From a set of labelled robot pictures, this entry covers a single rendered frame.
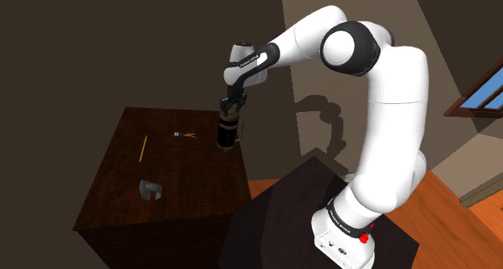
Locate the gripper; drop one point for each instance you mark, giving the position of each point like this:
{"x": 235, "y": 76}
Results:
{"x": 232, "y": 96}

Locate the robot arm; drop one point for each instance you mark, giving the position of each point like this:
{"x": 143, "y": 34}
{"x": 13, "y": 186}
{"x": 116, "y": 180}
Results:
{"x": 393, "y": 142}

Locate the yellow pencil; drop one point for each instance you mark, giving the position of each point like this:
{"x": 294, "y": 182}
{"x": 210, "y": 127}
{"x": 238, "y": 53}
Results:
{"x": 143, "y": 148}

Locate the dark wooden table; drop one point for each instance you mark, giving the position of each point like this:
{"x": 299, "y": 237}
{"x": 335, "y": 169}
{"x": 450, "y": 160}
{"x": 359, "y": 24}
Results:
{"x": 165, "y": 189}

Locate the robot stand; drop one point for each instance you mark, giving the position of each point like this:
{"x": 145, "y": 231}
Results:
{"x": 283, "y": 221}

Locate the wooden framed window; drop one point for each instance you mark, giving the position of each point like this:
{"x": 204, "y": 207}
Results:
{"x": 481, "y": 93}

